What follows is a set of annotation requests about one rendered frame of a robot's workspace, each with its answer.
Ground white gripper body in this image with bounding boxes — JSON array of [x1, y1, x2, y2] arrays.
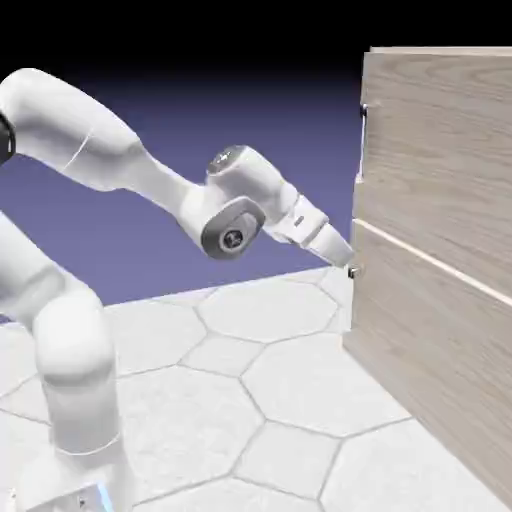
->
[[306, 222, 356, 269]]

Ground light wood cabinet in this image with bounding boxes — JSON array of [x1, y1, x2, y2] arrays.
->
[[343, 46, 512, 508]]

